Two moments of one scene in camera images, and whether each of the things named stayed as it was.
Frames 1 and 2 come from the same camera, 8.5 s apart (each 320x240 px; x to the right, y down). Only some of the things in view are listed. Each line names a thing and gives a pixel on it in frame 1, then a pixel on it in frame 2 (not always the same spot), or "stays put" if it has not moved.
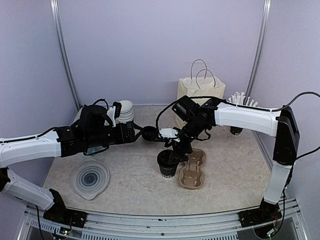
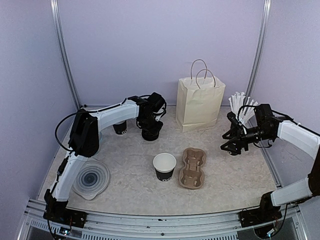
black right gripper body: x=194 y=129 to x=242 y=137
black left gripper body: x=98 y=138 to x=149 y=123
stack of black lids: x=150 y=133 stays put
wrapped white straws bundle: x=238 y=98 stays put
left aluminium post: x=55 y=20 stays put
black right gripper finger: x=172 y=158 to x=232 y=133
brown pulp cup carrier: x=191 y=175 stays put
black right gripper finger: x=183 y=158 to x=233 y=147
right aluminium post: x=259 y=52 stays put
